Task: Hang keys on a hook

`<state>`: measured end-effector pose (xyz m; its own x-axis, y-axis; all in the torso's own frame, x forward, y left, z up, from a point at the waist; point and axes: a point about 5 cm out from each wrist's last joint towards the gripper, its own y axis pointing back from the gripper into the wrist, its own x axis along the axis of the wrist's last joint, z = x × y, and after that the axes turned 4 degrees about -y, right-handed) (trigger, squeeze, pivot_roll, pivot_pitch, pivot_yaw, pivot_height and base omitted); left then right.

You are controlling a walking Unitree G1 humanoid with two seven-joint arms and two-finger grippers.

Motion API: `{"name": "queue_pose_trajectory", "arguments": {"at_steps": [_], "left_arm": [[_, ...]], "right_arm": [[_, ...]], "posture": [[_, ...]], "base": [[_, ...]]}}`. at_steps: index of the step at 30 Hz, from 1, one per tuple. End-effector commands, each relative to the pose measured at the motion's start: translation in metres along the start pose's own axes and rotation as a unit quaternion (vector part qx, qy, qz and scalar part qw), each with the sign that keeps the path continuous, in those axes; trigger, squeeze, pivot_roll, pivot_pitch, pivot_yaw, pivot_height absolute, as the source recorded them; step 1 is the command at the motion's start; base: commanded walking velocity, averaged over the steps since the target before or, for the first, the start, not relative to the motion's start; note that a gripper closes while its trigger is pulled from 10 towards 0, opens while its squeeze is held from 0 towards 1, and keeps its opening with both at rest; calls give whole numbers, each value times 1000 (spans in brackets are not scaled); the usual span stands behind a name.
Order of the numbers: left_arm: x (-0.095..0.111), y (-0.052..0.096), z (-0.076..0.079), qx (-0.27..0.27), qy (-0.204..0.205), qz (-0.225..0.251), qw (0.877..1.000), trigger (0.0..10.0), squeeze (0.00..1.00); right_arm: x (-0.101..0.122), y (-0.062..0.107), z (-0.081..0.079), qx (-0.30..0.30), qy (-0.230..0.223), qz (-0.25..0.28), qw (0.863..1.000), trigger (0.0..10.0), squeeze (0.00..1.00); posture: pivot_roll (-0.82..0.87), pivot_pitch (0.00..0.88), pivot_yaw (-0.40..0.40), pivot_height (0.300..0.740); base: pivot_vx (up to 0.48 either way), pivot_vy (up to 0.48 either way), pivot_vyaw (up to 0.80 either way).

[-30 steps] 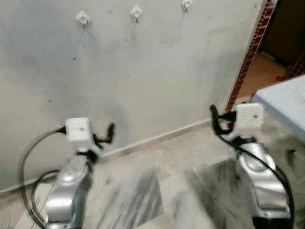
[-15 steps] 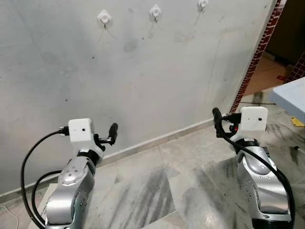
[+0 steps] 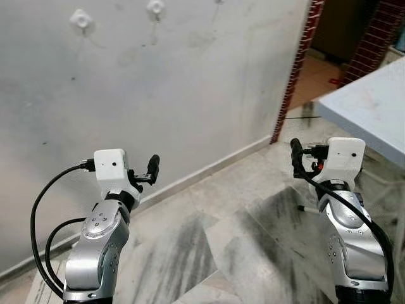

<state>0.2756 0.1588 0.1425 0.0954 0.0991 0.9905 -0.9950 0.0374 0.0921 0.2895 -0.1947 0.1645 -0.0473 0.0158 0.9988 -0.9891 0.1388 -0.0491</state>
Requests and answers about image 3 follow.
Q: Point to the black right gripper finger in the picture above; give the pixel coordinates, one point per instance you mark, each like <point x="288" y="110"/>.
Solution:
<point x="296" y="155"/>

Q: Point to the red brick doorway pillar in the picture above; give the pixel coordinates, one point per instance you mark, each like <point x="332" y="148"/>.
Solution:
<point x="373" y="41"/>

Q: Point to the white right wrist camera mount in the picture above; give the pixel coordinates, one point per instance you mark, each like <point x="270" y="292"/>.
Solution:
<point x="342" y="155"/>

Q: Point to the white wall hook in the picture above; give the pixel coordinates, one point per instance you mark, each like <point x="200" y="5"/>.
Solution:
<point x="81" y="20"/>
<point x="155" y="7"/>

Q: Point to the red brick wall edge pillar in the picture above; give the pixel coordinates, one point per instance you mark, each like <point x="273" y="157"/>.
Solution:
<point x="297" y="69"/>

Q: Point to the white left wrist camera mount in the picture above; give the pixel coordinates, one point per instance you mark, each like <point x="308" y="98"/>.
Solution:
<point x="112" y="168"/>

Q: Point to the white plastic folding table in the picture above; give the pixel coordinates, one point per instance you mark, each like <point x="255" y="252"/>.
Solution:
<point x="373" y="107"/>

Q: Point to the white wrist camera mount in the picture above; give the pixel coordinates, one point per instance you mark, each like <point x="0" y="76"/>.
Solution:
<point x="112" y="168"/>
<point x="342" y="155"/>

